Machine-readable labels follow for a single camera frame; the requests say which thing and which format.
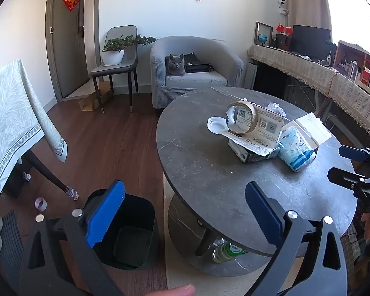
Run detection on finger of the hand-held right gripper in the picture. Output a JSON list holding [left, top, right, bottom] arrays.
[[327, 166, 370, 198], [338, 145, 370, 165]]

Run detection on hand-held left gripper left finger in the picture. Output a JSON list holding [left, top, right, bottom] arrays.
[[18, 179, 125, 296]]

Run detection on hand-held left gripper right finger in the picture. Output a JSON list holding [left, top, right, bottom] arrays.
[[245, 181, 349, 296]]

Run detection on black trash bin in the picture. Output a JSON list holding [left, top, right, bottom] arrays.
[[83, 189, 156, 271]]

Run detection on white paper box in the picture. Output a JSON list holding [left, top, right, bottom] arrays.
[[285, 112, 333, 155]]

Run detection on blue white tissue packet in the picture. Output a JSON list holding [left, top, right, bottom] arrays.
[[277, 126, 316, 172]]

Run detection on white printed card box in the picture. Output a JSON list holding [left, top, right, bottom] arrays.
[[247, 103, 286, 148]]

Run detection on white paper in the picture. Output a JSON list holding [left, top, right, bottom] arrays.
[[267, 102, 286, 118]]

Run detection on white plastic scoop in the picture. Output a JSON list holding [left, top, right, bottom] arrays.
[[206, 116, 244, 139]]

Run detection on large brown tape roll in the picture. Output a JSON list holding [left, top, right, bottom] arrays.
[[226, 101, 256, 134]]

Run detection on person's right hand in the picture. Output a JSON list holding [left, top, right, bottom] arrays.
[[361, 212, 370, 244]]

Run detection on person's left hand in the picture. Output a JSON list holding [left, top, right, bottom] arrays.
[[128, 284, 196, 296]]

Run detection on green label bottle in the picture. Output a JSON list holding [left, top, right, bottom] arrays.
[[213, 241, 250, 264]]

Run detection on beige lace cloth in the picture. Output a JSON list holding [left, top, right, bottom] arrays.
[[247, 44, 370, 148]]

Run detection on black dining table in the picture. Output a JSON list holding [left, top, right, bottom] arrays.
[[18, 149, 79, 201]]

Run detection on round grey marble table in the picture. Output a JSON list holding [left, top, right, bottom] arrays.
[[157, 87, 358, 277]]

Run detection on beige rug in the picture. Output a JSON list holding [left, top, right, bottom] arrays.
[[163, 173, 278, 296]]

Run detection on wooden shelf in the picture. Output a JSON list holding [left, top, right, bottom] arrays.
[[334, 40, 370, 90]]

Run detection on dark ribbed floor mat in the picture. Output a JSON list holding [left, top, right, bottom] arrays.
[[0, 211, 27, 284]]

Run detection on dark sideboard cabinet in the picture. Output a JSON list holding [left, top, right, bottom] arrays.
[[254, 61, 296, 99]]

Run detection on flat cardboard box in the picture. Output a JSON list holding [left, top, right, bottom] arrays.
[[80, 82, 113, 111]]

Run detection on black monitor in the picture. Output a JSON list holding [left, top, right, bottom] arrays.
[[291, 25, 331, 60]]

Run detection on table with patterned tablecloth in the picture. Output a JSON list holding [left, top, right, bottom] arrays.
[[0, 58, 68, 219]]

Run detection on white panel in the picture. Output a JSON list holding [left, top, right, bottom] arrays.
[[243, 62, 259, 90]]

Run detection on dark brown box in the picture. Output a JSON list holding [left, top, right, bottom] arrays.
[[276, 33, 293, 51]]

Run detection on grey armchair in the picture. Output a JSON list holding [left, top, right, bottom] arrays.
[[150, 36, 244, 109]]

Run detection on potted green plant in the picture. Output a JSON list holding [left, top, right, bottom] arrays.
[[102, 35, 157, 66]]

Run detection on grey dining chair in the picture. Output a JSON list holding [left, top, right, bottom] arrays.
[[90, 25, 139, 114]]

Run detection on black bag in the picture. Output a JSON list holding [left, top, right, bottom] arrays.
[[183, 52, 215, 74]]

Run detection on grey cat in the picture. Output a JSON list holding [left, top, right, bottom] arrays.
[[165, 54, 186, 77]]

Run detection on grey door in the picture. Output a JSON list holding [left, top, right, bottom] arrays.
[[46, 0, 91, 102]]

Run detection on picture frame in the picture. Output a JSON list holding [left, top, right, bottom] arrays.
[[254, 21, 273, 47]]

